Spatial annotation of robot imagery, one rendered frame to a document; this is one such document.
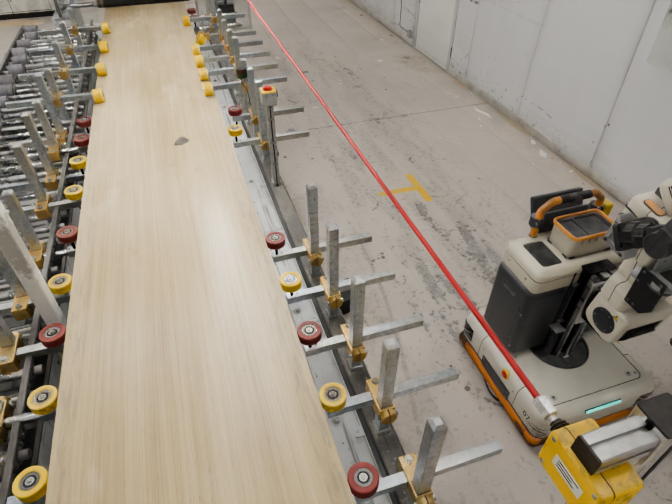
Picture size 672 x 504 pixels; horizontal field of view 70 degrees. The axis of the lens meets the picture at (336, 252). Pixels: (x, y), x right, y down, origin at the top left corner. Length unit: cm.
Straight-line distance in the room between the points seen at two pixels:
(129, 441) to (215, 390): 25
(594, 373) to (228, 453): 172
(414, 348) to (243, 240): 121
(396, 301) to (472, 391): 70
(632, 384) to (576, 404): 30
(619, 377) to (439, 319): 94
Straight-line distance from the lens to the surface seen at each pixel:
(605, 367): 258
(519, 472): 247
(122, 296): 185
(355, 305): 148
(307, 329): 158
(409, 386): 156
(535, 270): 209
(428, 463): 126
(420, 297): 298
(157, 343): 166
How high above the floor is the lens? 212
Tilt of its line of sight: 41 degrees down
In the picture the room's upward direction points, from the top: straight up
